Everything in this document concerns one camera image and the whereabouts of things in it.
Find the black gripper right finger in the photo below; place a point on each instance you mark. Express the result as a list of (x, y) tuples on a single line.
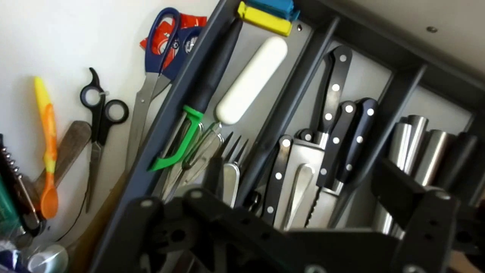
[(436, 224)]

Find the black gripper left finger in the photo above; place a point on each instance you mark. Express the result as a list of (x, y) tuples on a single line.
[(226, 240)]

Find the silver fork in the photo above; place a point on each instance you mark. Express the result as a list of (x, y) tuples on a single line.
[(231, 172)]

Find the green peeler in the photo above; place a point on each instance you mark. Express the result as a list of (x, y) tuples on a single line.
[(181, 142)]

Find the orange yellow baby spoon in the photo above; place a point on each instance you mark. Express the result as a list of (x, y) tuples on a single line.
[(49, 196)]

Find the wooden spatula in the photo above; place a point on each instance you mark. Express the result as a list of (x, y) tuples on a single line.
[(72, 145)]

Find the grey cutlery tray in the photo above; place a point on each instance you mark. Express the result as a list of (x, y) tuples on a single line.
[(281, 171)]

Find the small black scissors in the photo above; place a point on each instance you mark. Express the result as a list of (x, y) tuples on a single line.
[(104, 116)]

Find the yellow blue tool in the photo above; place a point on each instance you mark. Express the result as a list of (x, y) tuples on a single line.
[(273, 16)]

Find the serrated black handled knife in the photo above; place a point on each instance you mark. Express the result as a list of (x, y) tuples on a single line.
[(346, 142)]

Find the white handled knife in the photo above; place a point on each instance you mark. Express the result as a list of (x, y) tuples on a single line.
[(251, 81)]

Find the blue handled scissors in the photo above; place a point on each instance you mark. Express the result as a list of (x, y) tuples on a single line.
[(170, 40)]

